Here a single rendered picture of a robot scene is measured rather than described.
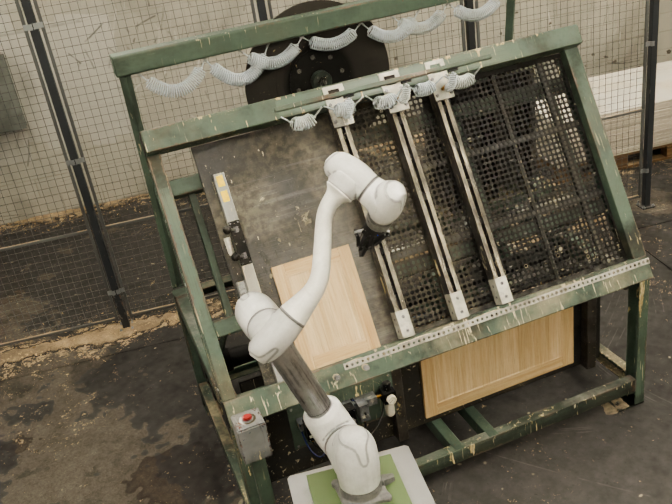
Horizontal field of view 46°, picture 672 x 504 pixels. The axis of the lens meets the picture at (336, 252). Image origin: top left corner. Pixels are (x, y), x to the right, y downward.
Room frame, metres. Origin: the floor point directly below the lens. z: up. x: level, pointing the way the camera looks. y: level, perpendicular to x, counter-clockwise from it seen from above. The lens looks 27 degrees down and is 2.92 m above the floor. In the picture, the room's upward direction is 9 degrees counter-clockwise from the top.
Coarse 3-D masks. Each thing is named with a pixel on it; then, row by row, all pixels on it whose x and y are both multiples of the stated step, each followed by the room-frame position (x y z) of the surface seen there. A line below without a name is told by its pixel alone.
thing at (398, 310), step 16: (352, 96) 3.35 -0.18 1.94; (352, 112) 3.35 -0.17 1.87; (336, 128) 3.43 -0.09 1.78; (352, 144) 3.40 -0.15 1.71; (384, 240) 3.18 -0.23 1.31; (384, 256) 3.16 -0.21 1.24; (384, 272) 3.10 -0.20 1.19; (400, 304) 3.04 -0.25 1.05; (400, 320) 2.99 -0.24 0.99; (400, 336) 2.98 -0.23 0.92
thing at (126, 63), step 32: (384, 0) 4.10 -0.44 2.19; (416, 0) 4.16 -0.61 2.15; (448, 0) 4.21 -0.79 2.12; (512, 0) 4.37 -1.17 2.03; (224, 32) 3.86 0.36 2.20; (256, 32) 3.90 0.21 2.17; (288, 32) 3.95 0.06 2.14; (512, 32) 4.40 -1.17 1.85; (128, 64) 3.71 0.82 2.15; (160, 64) 3.75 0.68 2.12; (128, 96) 3.75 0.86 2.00; (160, 224) 3.87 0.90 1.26
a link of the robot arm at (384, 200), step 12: (372, 180) 2.31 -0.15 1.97; (384, 180) 2.32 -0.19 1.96; (372, 192) 2.28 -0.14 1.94; (384, 192) 2.24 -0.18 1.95; (396, 192) 2.24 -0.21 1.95; (372, 204) 2.27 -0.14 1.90; (384, 204) 2.23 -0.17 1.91; (396, 204) 2.22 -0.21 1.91; (372, 216) 2.30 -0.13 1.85; (384, 216) 2.25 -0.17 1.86; (396, 216) 2.27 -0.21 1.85
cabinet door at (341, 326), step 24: (288, 264) 3.11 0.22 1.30; (336, 264) 3.14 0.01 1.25; (288, 288) 3.05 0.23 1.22; (336, 288) 3.08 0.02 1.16; (360, 288) 3.09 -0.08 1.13; (336, 312) 3.02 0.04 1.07; (360, 312) 3.03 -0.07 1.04; (312, 336) 2.95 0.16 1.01; (336, 336) 2.96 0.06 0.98; (360, 336) 2.98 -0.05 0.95; (312, 360) 2.89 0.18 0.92; (336, 360) 2.90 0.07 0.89
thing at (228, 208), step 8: (224, 176) 3.26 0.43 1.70; (216, 184) 3.23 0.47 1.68; (232, 200) 3.20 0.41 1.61; (224, 208) 3.18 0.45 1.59; (232, 208) 3.18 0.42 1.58; (224, 216) 3.19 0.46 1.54; (232, 216) 3.17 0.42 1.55; (232, 240) 3.13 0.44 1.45; (240, 264) 3.06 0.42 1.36; (248, 264) 3.06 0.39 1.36; (248, 272) 3.04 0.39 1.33; (248, 280) 3.02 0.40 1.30; (256, 280) 3.03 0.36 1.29; (248, 288) 3.00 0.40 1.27; (256, 288) 3.01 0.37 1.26; (272, 368) 2.85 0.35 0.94; (280, 376) 2.81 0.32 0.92
